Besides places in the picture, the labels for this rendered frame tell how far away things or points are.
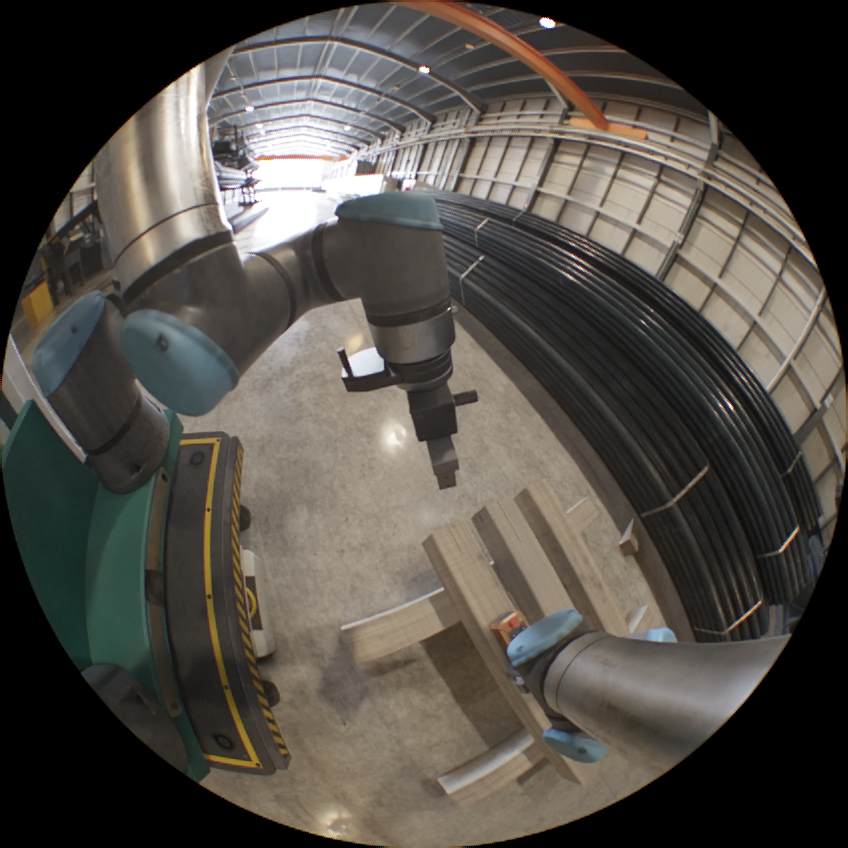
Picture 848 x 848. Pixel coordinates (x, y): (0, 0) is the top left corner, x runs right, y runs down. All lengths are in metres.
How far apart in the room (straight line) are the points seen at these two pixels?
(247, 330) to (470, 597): 0.61
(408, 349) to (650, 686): 0.31
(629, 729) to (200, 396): 0.30
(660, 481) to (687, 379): 0.49
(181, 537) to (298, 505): 0.43
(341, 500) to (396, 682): 0.58
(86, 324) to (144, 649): 0.41
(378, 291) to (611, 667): 0.34
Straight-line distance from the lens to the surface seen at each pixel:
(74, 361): 0.41
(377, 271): 0.23
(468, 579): 0.63
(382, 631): 0.68
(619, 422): 1.39
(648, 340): 1.46
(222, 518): 0.53
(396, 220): 0.22
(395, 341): 0.25
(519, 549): 0.72
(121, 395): 0.46
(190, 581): 0.53
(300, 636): 0.79
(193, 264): 0.17
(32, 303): 6.04
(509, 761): 0.95
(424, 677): 0.83
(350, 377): 0.29
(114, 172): 0.21
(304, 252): 0.26
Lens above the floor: 0.77
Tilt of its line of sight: 46 degrees down
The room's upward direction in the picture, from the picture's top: 22 degrees clockwise
